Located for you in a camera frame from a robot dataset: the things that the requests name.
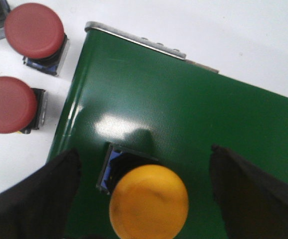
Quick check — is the metal conveyor end plate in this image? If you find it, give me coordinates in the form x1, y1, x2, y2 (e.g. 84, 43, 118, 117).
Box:
84, 21, 219, 74

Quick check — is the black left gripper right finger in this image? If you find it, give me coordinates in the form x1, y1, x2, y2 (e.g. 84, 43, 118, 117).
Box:
210, 145, 288, 239

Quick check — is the green conveyor belt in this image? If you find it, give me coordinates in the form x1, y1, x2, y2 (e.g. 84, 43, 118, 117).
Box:
49, 29, 288, 239

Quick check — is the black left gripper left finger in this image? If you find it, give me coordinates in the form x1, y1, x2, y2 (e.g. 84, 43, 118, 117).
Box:
0, 149, 81, 239

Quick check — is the red mushroom push button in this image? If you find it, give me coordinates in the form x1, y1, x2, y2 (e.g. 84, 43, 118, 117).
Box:
0, 76, 47, 134
4, 2, 69, 76

